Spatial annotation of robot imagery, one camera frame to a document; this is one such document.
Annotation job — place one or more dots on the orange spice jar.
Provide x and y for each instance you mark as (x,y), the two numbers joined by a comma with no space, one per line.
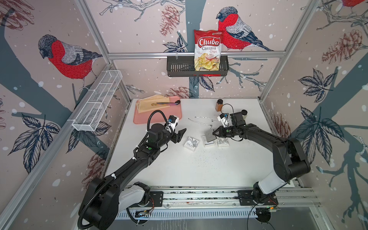
(219,105)

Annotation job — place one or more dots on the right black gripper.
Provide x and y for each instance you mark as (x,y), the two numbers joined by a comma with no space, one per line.
(220,129)

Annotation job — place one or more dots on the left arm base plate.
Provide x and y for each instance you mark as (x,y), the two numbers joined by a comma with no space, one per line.
(149,200)

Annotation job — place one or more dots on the beige cloth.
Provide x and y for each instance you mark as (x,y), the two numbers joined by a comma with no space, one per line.
(144,105)

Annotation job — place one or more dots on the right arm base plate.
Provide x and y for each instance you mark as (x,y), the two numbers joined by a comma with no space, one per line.
(251,198)

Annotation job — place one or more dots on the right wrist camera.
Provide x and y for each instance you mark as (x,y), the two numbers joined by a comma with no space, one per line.
(224,119)

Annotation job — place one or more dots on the iridescent black spoon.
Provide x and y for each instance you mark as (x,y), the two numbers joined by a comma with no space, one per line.
(166,103)

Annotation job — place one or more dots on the white mesh shelf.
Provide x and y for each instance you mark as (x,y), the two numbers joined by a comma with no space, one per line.
(92,112)

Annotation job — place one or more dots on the pale spice jar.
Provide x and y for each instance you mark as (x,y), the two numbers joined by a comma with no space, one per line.
(244,112)

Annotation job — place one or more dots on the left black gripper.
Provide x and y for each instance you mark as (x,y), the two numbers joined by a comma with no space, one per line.
(178,137)

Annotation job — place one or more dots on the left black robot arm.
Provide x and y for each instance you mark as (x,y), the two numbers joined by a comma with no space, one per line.
(107,197)

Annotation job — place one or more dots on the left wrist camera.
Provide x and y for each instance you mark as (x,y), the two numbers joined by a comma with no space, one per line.
(173,122)

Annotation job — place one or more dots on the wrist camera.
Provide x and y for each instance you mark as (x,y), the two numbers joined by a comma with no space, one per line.
(224,119)
(173,122)

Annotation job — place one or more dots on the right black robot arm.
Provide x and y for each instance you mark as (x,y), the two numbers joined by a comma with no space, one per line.
(289,158)

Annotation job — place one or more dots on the Chuba cassava chips bag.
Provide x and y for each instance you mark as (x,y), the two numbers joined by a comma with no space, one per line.
(208,47)

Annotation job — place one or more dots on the black wire basket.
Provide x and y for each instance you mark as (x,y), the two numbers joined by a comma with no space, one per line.
(185,66)

